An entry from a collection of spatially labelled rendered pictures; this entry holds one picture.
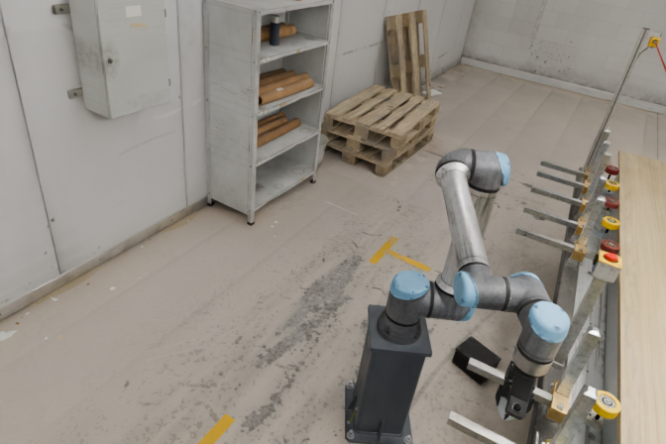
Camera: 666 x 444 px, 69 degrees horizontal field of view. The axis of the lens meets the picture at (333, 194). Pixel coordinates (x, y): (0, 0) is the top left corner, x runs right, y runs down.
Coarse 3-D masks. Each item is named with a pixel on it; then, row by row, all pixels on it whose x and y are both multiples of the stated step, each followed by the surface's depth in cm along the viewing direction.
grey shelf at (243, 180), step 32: (224, 0) 300; (256, 0) 312; (288, 0) 326; (320, 0) 341; (224, 32) 304; (256, 32) 291; (320, 32) 369; (224, 64) 314; (256, 64) 301; (288, 64) 396; (320, 64) 380; (224, 96) 325; (256, 96) 312; (288, 96) 354; (320, 96) 392; (224, 128) 337; (256, 128) 325; (320, 128) 404; (224, 160) 350; (256, 160) 338; (288, 160) 433; (224, 192) 364; (256, 192) 379
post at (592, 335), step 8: (592, 328) 146; (584, 336) 148; (592, 336) 145; (600, 336) 144; (584, 344) 147; (592, 344) 146; (576, 352) 151; (584, 352) 148; (592, 352) 147; (576, 360) 151; (584, 360) 149; (568, 368) 154; (576, 368) 152; (568, 376) 154; (576, 376) 153; (560, 384) 157; (568, 384) 156; (560, 392) 158; (568, 392) 157
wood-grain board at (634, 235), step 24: (624, 168) 308; (648, 168) 313; (624, 192) 278; (648, 192) 282; (624, 216) 254; (648, 216) 257; (624, 240) 233; (648, 240) 235; (624, 264) 215; (648, 264) 218; (624, 288) 200; (648, 288) 202; (624, 312) 187; (648, 312) 188; (624, 336) 175; (648, 336) 177; (624, 360) 165; (648, 360) 166; (624, 384) 156; (648, 384) 157; (624, 408) 148; (648, 408) 149; (624, 432) 141; (648, 432) 141
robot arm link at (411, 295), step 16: (400, 272) 198; (416, 272) 198; (400, 288) 190; (416, 288) 189; (432, 288) 193; (400, 304) 192; (416, 304) 191; (432, 304) 191; (400, 320) 195; (416, 320) 197
